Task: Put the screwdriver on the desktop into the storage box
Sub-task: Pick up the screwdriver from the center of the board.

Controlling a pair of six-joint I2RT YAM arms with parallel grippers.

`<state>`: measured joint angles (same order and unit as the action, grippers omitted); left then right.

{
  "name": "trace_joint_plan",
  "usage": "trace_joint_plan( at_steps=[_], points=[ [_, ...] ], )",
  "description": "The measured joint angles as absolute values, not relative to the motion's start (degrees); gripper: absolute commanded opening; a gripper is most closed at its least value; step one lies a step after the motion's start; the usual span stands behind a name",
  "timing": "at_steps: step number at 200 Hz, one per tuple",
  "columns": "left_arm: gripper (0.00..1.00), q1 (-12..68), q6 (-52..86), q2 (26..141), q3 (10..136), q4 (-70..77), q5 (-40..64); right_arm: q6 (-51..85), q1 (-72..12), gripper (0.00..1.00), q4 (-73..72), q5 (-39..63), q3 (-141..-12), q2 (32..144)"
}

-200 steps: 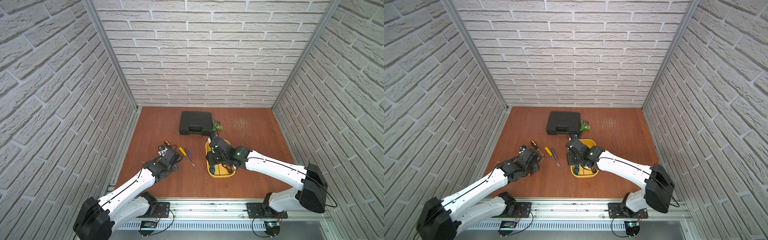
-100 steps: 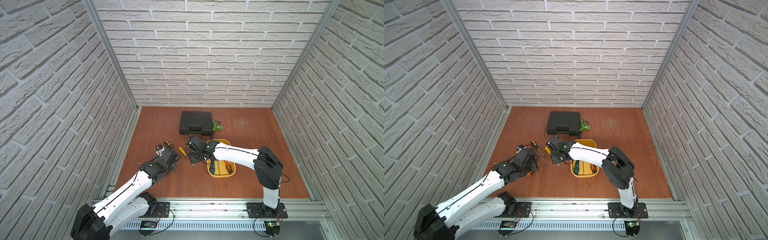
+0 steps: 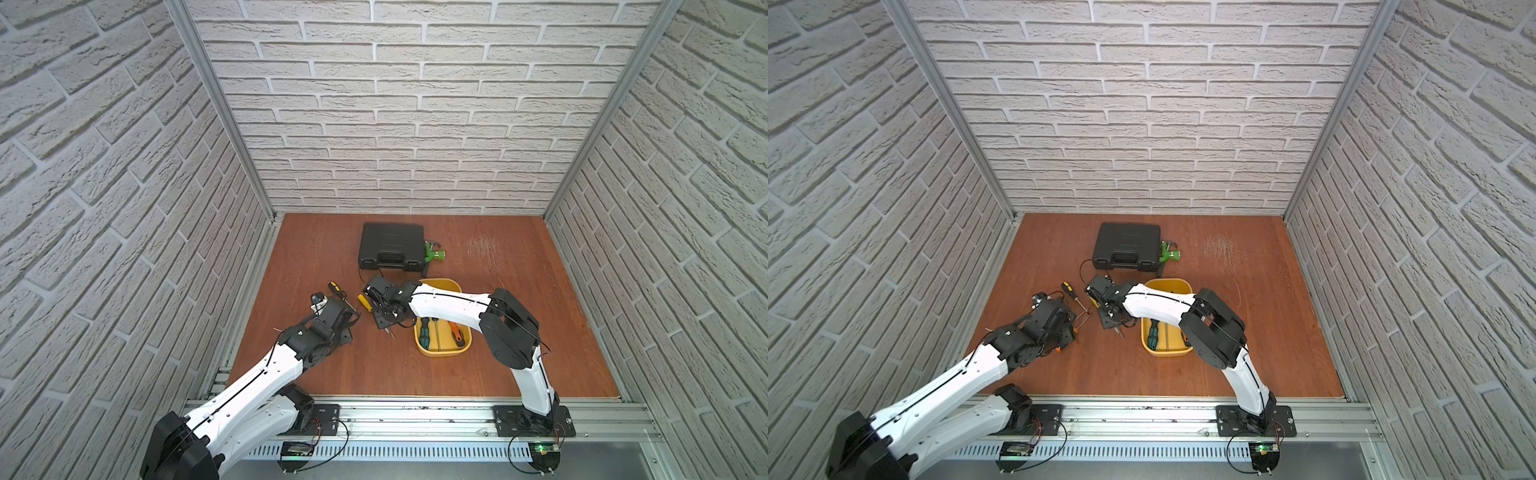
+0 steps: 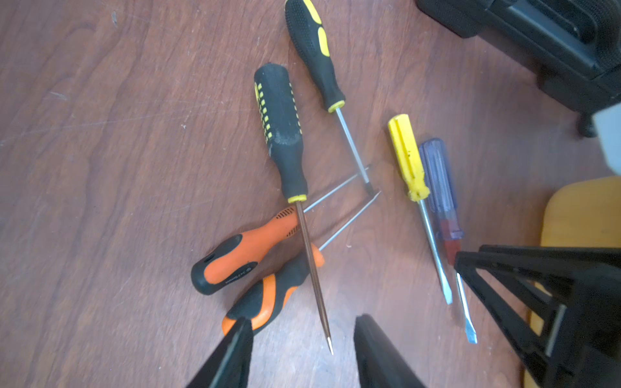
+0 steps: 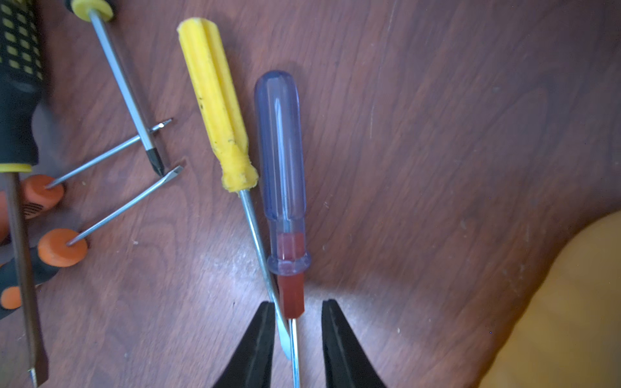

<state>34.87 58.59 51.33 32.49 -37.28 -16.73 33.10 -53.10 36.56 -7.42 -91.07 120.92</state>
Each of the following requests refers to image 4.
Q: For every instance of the black yellow dotted screwdriver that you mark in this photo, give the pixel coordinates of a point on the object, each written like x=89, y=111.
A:
x=283, y=136

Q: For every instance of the orange black screwdriver upper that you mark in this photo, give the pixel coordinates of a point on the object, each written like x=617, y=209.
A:
x=236, y=256

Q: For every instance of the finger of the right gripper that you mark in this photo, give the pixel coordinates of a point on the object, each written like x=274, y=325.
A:
x=575, y=291

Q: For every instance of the blue clear handle screwdriver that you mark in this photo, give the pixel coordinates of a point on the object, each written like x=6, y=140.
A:
x=446, y=224

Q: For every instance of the yellow handle screwdriver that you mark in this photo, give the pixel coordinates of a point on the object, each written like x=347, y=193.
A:
x=413, y=174

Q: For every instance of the yellow storage box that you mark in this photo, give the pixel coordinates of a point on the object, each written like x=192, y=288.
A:
x=585, y=214

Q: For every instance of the orange black screwdriver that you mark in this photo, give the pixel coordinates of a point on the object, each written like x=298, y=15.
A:
x=267, y=297
x=236, y=256

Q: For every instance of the orange black screwdriver lower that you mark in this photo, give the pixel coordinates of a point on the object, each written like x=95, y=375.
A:
x=267, y=297

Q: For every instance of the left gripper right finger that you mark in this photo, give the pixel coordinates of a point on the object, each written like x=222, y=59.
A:
x=378, y=361

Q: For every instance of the black plastic tool case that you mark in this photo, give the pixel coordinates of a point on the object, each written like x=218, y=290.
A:
x=576, y=43

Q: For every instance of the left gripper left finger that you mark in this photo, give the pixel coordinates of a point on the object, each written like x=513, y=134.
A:
x=229, y=364

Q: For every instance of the black yellow slim screwdriver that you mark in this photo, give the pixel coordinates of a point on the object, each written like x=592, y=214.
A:
x=310, y=39

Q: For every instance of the green hose nozzle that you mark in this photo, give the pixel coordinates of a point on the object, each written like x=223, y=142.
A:
x=585, y=126

